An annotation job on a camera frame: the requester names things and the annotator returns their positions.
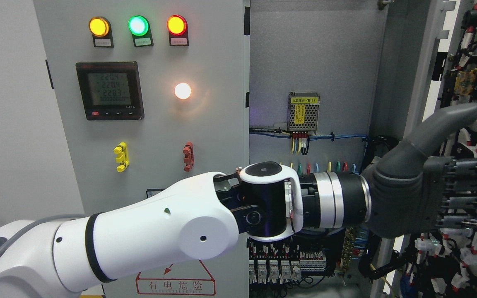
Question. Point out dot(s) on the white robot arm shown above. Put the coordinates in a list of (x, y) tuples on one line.
[(197, 218)]

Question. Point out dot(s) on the grey robot hand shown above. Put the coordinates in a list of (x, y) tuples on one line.
[(411, 190)]

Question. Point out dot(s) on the white rotary selector switch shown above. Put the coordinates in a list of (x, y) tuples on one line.
[(153, 191)]

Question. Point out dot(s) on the yellow indicator lamp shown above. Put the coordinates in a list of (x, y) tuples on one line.
[(99, 27)]

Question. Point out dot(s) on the metal mesh power supply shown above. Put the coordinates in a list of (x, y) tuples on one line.
[(303, 108)]

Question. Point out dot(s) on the lower relay terminal row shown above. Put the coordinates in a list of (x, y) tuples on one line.
[(289, 260)]

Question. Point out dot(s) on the yellow terminal clip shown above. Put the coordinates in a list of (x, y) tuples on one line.
[(122, 158)]

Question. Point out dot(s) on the white glowing indicator lamp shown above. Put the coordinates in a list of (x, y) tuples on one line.
[(183, 91)]

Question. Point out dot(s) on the red triangle warning sticker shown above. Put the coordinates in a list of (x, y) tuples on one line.
[(175, 286)]

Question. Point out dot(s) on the black digital power meter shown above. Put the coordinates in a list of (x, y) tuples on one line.
[(110, 90)]

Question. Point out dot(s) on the green indicator lamp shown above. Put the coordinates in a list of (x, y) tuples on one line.
[(138, 25)]

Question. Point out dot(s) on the red terminal clip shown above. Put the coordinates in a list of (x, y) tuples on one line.
[(188, 159)]

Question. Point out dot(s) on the red indicator lamp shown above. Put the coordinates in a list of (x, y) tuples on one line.
[(176, 25)]

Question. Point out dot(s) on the grey cabinet door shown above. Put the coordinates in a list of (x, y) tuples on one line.
[(438, 61), (212, 57)]

